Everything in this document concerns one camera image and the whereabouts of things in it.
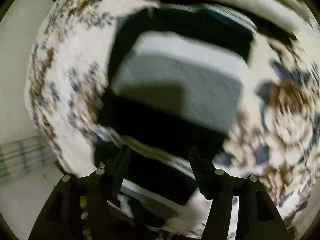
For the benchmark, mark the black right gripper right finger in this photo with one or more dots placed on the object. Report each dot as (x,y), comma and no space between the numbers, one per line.
(258,217)

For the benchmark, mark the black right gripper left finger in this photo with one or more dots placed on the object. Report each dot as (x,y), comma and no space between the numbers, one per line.
(60,217)

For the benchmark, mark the black grey white striped garment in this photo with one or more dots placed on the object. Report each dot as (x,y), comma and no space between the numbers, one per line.
(175,77)

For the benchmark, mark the floral cream bed cover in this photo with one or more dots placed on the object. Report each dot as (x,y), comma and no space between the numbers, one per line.
(274,137)

